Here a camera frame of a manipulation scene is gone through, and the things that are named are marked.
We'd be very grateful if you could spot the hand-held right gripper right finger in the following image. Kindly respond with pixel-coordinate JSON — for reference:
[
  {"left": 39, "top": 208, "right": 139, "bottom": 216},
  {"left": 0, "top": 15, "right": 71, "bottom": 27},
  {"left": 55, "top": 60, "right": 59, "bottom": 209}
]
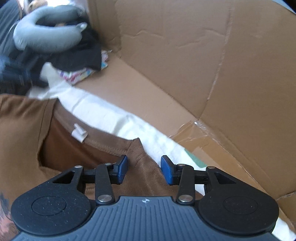
[{"left": 161, "top": 155, "right": 232, "bottom": 205}]

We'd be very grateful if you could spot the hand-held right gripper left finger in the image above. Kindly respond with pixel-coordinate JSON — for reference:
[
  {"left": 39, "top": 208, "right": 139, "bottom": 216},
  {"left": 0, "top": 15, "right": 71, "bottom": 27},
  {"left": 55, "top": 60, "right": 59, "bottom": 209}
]
[{"left": 52, "top": 155, "right": 128, "bottom": 205}]

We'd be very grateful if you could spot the brown printed t-shirt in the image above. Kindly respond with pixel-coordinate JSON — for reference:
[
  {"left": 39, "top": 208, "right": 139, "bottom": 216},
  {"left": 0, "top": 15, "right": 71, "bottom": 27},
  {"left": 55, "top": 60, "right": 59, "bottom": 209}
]
[{"left": 0, "top": 94, "right": 204, "bottom": 234}]

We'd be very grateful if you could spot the cream bear-print blanket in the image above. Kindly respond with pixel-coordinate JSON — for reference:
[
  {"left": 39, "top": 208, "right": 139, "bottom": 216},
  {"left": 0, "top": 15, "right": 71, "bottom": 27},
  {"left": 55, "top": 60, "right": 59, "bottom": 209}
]
[{"left": 25, "top": 62, "right": 289, "bottom": 241}]

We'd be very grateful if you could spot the pastel patterned cloth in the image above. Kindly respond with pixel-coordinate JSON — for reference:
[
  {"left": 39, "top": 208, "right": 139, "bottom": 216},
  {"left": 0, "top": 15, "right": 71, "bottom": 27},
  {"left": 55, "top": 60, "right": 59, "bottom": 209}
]
[{"left": 58, "top": 50, "right": 109, "bottom": 85}]

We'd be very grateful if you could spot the folded cardboard sheet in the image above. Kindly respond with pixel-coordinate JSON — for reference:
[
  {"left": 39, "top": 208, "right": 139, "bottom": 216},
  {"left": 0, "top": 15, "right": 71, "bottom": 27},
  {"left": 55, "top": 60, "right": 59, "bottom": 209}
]
[{"left": 76, "top": 0, "right": 296, "bottom": 220}]

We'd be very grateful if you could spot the crumpled black garment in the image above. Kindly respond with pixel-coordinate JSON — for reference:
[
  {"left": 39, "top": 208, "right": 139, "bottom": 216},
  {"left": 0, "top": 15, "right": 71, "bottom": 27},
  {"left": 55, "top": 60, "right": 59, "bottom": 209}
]
[{"left": 0, "top": 22, "right": 102, "bottom": 95}]

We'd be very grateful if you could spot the grey neck pillow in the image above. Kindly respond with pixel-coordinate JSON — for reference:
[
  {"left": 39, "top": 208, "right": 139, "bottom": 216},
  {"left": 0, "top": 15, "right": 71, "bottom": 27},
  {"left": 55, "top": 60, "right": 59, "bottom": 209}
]
[{"left": 13, "top": 5, "right": 88, "bottom": 54}]

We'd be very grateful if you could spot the teddy bear plush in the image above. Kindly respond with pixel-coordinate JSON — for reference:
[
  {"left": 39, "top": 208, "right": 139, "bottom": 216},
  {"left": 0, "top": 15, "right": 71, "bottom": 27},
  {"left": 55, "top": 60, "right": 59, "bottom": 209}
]
[{"left": 23, "top": 0, "right": 48, "bottom": 13}]

